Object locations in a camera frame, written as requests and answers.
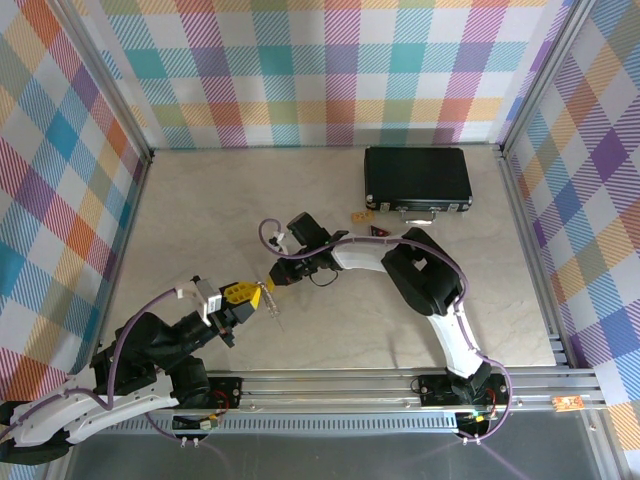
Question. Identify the aluminium corner post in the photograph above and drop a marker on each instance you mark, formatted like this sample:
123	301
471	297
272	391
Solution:
544	75
114	75

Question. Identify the black briefcase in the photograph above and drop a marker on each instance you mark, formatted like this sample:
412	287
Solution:
415	175

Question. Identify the black connector plate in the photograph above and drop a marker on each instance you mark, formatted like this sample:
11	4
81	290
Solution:
472	425
190	424

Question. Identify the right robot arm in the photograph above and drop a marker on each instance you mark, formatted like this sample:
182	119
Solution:
425	270

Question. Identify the grey steel plate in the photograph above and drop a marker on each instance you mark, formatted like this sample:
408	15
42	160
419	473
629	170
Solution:
325	457

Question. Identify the small wooden tile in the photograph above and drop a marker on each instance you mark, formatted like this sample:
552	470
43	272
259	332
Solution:
362	217

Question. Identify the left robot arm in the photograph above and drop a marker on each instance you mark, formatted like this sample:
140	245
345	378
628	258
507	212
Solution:
50	420

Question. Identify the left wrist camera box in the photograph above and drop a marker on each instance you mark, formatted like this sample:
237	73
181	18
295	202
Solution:
210	295

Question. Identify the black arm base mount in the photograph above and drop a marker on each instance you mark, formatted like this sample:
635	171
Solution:
432	390
225	390

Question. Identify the aluminium side rail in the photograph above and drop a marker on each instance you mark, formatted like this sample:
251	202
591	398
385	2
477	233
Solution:
122	250
532	250

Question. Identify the aluminium mounting rail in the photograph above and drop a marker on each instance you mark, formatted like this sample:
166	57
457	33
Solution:
325	395

